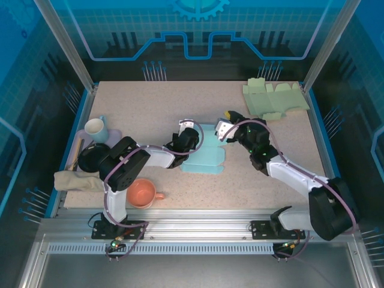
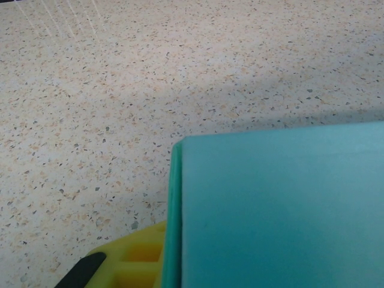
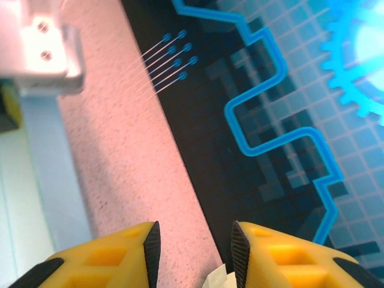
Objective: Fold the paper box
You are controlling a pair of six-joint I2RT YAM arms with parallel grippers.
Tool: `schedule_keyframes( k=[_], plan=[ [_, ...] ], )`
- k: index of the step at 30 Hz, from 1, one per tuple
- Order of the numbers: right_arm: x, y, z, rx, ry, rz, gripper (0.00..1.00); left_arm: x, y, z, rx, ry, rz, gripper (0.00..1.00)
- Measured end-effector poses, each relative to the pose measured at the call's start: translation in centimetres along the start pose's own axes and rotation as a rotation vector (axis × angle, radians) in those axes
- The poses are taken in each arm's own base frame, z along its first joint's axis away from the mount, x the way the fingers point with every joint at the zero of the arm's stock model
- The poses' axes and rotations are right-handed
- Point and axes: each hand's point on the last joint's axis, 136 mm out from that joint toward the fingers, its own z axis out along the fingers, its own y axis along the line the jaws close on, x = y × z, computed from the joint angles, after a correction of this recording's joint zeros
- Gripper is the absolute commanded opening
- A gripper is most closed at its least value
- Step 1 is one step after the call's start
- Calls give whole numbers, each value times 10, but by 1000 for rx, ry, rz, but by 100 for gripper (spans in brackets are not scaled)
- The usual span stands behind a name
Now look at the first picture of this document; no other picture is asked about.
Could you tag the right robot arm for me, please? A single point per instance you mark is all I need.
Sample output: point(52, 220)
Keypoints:
point(330, 210)

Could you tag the beige cloth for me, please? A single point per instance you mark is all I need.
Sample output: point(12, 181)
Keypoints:
point(75, 181)

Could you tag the light blue paper box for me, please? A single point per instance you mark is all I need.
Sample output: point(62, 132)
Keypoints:
point(210, 156)

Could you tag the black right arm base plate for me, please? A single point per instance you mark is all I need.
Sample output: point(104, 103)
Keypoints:
point(261, 231)

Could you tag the aluminium mounting rail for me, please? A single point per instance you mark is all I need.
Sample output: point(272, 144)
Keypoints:
point(198, 225)

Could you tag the white and blue mug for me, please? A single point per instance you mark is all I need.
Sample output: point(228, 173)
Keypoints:
point(96, 129)

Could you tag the light green paper box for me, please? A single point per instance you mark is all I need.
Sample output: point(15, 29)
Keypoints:
point(270, 100)

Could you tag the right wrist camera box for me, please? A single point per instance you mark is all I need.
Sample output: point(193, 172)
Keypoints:
point(222, 129)

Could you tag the purple tray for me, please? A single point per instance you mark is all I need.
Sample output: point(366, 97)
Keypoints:
point(115, 136)

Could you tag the orange mug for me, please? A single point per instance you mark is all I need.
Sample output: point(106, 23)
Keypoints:
point(139, 193)

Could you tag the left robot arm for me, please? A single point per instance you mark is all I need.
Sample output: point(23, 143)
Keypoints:
point(126, 168)

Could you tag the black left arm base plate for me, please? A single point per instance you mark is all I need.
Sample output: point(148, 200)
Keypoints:
point(100, 232)

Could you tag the aluminium frame post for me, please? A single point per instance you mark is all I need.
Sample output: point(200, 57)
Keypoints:
point(69, 51)
point(327, 51)

